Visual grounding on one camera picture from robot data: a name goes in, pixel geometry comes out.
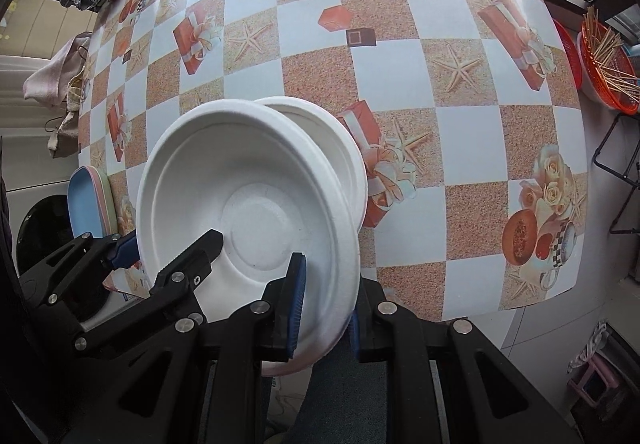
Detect pale pink cloth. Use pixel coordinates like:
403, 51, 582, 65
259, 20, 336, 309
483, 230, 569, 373
22, 31, 91, 102

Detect pink plastic stool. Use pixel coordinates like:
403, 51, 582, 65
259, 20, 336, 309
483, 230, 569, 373
567, 354, 632, 409

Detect white rag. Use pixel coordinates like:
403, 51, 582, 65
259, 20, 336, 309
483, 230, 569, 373
567, 319, 609, 372

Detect patterned checkered tablecloth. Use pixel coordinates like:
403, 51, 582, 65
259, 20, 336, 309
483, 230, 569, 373
75, 0, 588, 325

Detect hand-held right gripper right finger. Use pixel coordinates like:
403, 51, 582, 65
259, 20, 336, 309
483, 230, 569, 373
350, 276, 584, 444

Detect bundle of wooden skewers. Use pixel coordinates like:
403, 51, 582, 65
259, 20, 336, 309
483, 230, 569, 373
582, 6, 640, 97

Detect pink square plate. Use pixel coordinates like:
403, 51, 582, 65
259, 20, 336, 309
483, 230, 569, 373
92, 166, 119, 237

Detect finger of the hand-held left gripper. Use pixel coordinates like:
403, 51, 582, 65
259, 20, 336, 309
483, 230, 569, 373
17, 229, 139, 307
72, 229, 225, 356

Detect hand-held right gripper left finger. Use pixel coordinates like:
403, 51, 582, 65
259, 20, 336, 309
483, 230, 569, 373
65, 252, 307, 444

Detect red plastic basket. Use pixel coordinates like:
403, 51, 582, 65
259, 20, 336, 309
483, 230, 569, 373
580, 16, 640, 115
552, 19, 587, 90

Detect black folding stand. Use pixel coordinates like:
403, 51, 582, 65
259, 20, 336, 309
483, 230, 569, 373
592, 114, 640, 236

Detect beige cloth bag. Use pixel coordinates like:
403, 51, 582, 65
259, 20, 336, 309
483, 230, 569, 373
47, 74, 91, 160

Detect white paper bowl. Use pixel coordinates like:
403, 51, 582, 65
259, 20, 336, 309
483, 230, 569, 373
136, 100, 362, 377
255, 95, 368, 232

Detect white washing machine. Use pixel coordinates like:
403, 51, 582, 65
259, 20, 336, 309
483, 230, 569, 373
0, 134, 156, 330

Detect blue square plate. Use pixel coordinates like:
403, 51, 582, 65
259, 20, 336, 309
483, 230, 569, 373
67, 165, 108, 239

